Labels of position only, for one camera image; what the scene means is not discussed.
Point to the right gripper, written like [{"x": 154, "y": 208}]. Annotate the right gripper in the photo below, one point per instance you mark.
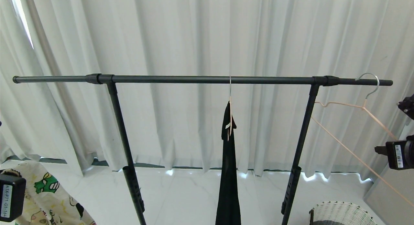
[{"x": 401, "y": 153}]

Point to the white curtain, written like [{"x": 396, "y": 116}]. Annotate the white curtain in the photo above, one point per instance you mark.
[{"x": 161, "y": 34}]

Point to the black clothes rack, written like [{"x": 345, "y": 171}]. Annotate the black clothes rack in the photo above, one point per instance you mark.
[{"x": 161, "y": 79}]

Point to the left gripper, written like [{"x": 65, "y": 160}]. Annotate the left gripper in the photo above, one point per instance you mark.
[{"x": 11, "y": 196}]

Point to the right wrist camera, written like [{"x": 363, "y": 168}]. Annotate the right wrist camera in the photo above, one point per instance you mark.
[{"x": 408, "y": 106}]

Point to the pink clothes hanger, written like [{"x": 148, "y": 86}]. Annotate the pink clothes hanger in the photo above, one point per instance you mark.
[
  {"x": 230, "y": 89},
  {"x": 355, "y": 157}
]

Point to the black garment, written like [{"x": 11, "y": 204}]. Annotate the black garment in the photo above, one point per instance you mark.
[{"x": 228, "y": 186}]

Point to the cream printed garment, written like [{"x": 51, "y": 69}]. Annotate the cream printed garment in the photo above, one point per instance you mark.
[{"x": 48, "y": 199}]

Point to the white laundry basket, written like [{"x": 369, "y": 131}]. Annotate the white laundry basket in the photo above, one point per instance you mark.
[{"x": 343, "y": 213}]

